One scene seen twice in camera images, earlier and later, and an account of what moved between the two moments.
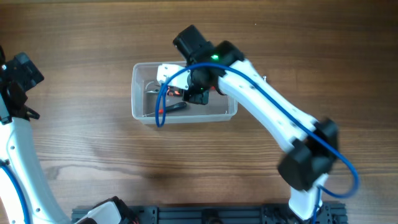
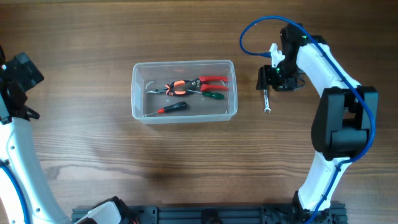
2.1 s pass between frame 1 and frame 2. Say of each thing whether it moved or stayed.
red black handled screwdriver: stayed
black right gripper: moved
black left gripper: stayed
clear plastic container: stayed
